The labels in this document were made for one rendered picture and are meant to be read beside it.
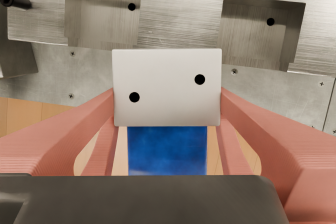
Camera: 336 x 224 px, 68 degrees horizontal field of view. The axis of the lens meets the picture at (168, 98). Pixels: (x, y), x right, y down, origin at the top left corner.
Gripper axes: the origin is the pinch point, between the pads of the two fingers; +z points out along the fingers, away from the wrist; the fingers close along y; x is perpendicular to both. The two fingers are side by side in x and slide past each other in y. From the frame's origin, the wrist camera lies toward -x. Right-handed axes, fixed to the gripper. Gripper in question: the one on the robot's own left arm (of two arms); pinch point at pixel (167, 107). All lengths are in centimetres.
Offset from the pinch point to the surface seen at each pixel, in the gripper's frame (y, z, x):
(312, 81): -15.1, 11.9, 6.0
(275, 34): -8.4, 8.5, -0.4
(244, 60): -5.8, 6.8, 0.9
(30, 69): 14.5, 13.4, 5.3
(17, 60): 14.8, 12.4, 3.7
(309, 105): -15.0, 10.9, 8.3
